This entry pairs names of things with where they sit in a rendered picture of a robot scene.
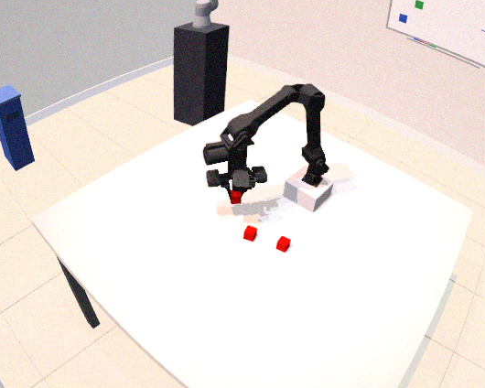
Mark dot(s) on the red cube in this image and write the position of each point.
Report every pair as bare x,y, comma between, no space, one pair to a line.
250,233
282,244
236,197

